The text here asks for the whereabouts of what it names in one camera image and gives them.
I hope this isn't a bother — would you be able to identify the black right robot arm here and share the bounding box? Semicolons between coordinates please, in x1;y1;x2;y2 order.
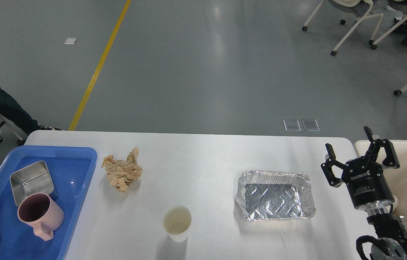
321;126;407;260

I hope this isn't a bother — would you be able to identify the blue plastic tray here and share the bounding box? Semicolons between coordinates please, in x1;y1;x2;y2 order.
0;145;97;260

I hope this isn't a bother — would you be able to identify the floor outlet plate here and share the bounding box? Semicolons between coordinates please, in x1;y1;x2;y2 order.
283;120;301;132
301;119;320;131

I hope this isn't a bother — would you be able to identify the stainless steel tray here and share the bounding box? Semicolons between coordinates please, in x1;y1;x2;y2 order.
9;161;58;207

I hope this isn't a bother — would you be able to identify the person in dark jeans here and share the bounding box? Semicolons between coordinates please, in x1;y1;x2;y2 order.
0;88;63;135

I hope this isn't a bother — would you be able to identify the floor outlet plate left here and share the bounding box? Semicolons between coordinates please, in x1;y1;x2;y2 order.
283;120;301;132

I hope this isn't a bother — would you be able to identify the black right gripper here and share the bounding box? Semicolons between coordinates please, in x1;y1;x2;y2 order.
321;126;401;210

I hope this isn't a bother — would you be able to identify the white paper cup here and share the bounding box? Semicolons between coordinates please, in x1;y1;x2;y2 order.
162;205;193;243

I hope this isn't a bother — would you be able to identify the floor outlet plate right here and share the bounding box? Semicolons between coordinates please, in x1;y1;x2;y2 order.
301;119;320;131

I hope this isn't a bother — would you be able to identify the pink mug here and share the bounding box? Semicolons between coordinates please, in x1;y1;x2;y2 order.
17;192;65;241

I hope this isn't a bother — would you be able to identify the crumpled brown paper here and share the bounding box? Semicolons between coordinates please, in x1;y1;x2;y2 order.
101;147;144;192

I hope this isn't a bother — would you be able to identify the aluminium foil tray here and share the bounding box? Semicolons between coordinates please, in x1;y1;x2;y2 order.
236;170;316;221

